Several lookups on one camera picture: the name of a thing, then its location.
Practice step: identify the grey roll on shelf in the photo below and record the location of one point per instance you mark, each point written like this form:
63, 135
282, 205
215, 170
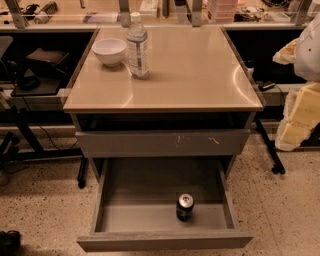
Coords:
46, 13

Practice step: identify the dark object floor corner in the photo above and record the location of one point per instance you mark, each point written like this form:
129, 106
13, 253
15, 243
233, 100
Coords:
10, 242

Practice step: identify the pink stacked plastic bins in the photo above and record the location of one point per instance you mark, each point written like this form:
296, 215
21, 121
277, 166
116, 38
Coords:
221, 11

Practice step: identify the clear plastic water bottle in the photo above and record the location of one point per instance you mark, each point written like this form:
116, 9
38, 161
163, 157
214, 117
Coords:
137, 44

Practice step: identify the grey drawer cabinet with counter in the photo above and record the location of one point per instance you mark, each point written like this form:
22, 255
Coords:
197, 81

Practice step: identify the black table leg right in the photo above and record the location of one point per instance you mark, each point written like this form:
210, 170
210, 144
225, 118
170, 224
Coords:
278, 167

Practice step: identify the dark pepsi can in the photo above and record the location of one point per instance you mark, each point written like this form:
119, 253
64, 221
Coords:
184, 207

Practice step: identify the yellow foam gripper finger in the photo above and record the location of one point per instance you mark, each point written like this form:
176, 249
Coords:
287, 54
301, 116

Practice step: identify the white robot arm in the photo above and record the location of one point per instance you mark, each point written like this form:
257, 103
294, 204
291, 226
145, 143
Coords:
307, 63

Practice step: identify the black power adapter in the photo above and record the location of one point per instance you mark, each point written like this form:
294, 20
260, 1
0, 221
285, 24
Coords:
265, 86

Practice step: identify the closed grey top drawer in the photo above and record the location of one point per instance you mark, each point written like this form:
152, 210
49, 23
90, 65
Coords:
99, 144

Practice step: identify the white ceramic bowl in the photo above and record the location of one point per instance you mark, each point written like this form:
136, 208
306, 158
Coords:
110, 51

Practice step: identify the open grey middle drawer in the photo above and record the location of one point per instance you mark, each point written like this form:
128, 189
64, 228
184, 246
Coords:
136, 206

